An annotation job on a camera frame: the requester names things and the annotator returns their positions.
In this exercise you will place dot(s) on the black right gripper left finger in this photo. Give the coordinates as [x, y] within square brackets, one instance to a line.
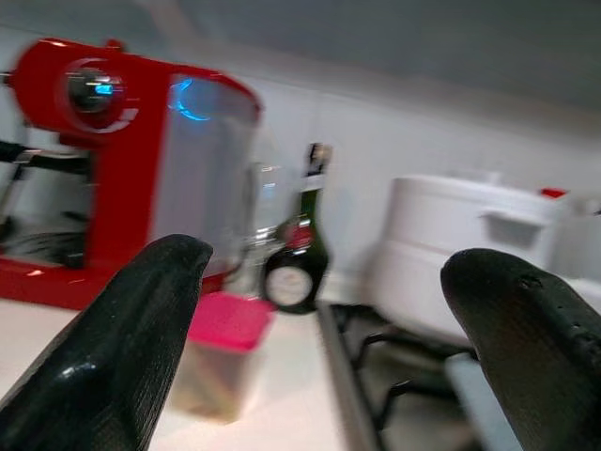
[103, 357]

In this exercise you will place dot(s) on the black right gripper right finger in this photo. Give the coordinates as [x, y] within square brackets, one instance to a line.
[540, 357]

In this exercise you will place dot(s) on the clear container with pink lid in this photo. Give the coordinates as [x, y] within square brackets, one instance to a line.
[225, 329]

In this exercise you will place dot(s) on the steel gas hob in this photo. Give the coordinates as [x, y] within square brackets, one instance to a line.
[375, 376]

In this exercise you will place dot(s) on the red coffee machine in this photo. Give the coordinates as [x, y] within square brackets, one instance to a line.
[117, 188]

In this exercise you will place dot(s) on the dark green bottle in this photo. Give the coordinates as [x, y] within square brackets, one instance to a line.
[296, 282]

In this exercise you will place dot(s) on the clear wine glass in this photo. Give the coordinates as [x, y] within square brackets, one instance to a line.
[270, 202]

